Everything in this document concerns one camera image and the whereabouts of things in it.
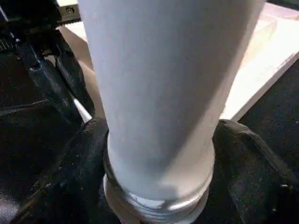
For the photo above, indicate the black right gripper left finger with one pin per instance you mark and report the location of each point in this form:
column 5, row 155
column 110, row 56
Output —
column 70, row 177

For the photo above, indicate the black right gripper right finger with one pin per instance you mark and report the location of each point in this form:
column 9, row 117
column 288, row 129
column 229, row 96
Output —
column 252, row 182

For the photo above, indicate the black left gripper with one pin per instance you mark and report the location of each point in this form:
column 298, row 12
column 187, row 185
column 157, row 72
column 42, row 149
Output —
column 30, row 23

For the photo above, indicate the white plastic table leg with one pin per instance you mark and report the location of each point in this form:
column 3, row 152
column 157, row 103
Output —
column 158, row 81

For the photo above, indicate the white plastic table top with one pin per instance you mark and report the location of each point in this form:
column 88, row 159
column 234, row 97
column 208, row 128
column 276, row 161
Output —
column 257, row 58

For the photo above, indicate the black work mat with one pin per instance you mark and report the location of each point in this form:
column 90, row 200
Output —
column 23, row 128

